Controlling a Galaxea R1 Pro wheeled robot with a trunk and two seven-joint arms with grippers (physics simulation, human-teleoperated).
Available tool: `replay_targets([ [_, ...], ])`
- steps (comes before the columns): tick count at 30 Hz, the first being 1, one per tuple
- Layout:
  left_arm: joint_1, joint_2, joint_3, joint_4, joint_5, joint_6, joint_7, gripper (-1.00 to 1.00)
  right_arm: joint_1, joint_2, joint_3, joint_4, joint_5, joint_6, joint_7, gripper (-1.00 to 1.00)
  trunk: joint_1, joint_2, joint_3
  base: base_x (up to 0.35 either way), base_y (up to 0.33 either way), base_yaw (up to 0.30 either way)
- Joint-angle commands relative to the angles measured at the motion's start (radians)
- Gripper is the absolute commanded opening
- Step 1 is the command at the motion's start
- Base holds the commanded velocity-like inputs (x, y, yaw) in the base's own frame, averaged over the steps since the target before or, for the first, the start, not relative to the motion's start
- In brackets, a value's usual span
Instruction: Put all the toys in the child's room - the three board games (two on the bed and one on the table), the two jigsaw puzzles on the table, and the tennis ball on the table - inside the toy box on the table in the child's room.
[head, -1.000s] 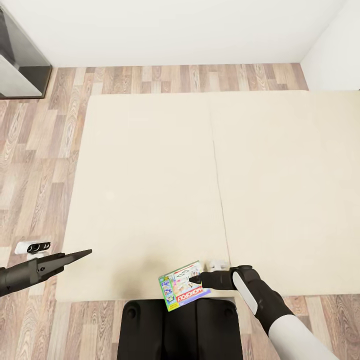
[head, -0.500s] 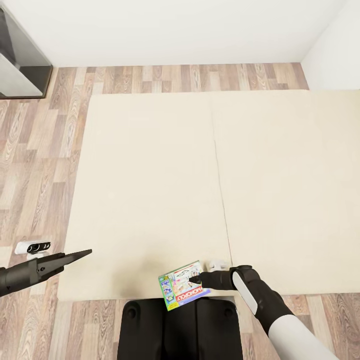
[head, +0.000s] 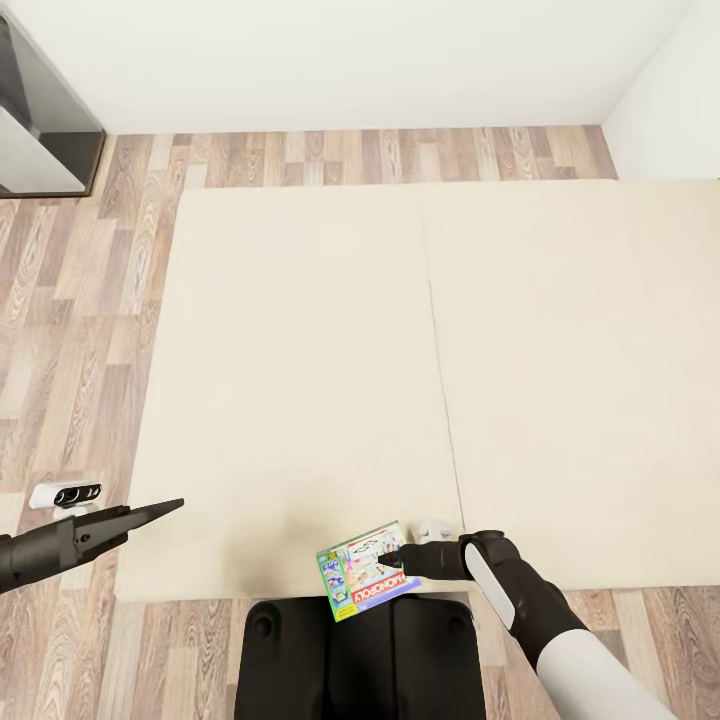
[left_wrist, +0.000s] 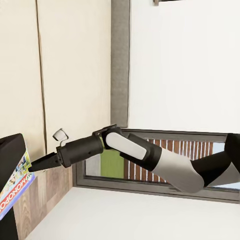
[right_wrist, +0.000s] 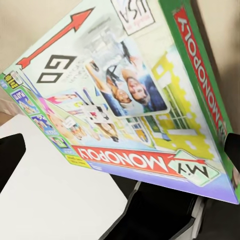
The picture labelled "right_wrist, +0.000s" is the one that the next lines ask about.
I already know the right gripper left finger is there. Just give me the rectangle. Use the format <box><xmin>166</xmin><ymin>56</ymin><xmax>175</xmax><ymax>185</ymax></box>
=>
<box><xmin>0</xmin><ymin>133</ymin><xmax>26</xmax><ymax>193</ymax></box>

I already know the board game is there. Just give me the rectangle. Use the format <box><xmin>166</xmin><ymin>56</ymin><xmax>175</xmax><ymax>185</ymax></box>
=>
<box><xmin>0</xmin><ymin>0</ymin><xmax>240</xmax><ymax>205</ymax></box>

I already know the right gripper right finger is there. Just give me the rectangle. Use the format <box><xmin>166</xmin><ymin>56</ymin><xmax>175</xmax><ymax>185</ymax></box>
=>
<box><xmin>224</xmin><ymin>133</ymin><xmax>240</xmax><ymax>173</ymax></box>

